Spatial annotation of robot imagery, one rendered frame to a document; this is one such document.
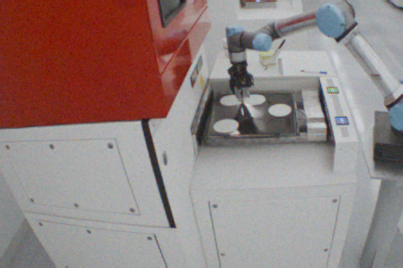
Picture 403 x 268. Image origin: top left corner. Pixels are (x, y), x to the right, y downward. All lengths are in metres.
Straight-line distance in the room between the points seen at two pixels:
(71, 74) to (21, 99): 0.24
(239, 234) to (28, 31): 1.10
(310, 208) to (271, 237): 0.22
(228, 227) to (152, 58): 0.81
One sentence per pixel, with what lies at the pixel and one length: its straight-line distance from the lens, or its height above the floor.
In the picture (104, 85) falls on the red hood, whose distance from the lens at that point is 1.01.
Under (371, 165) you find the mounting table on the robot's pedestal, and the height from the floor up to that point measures 0.82.
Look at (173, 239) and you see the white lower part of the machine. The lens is 1.31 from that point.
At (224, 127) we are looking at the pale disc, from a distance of 1.55.
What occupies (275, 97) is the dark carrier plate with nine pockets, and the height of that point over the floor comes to 0.90.
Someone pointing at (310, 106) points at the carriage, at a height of 0.88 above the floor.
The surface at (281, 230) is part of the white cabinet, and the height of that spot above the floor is 0.59.
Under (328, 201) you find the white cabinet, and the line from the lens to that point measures 1.42.
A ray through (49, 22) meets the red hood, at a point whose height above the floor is 1.55.
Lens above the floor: 1.70
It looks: 32 degrees down
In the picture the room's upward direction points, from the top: 9 degrees counter-clockwise
